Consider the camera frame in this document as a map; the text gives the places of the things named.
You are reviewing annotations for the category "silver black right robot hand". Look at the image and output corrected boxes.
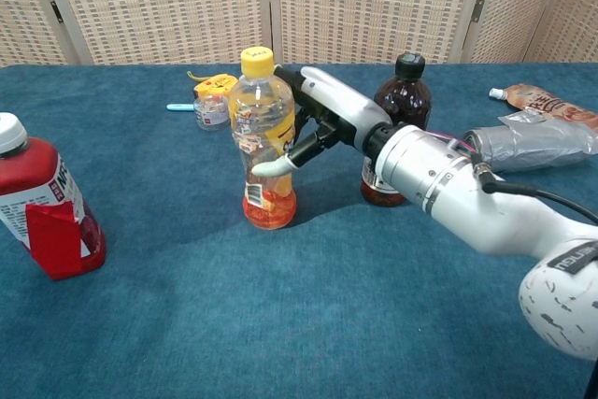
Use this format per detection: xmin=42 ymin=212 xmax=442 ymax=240
xmin=250 ymin=64 xmax=403 ymax=178

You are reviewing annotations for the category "dark tea bottle black cap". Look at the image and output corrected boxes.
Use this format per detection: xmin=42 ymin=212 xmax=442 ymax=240
xmin=360 ymin=51 xmax=434 ymax=208

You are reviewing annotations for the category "clear bottle yellow cap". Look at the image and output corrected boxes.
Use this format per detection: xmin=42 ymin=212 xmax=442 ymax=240
xmin=228 ymin=46 xmax=298 ymax=231

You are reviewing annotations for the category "red juice bottle white cap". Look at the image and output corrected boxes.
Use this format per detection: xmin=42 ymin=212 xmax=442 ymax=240
xmin=0 ymin=112 xmax=107 ymax=281

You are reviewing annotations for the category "yellow tape measure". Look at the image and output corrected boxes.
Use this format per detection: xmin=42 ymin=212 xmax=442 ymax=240
xmin=187 ymin=70 xmax=240 ymax=104

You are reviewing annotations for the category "small clear plastic jar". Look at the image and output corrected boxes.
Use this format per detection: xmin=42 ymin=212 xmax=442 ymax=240
xmin=192 ymin=92 xmax=232 ymax=132

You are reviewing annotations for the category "orange spout pouch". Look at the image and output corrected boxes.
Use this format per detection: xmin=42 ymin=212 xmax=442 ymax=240
xmin=489 ymin=83 xmax=598 ymax=132

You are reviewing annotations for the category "blue velvet tablecloth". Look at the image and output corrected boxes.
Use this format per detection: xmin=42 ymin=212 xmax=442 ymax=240
xmin=0 ymin=62 xmax=598 ymax=399

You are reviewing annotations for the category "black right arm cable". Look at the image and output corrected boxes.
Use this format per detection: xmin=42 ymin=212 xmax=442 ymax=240
xmin=471 ymin=163 xmax=598 ymax=225

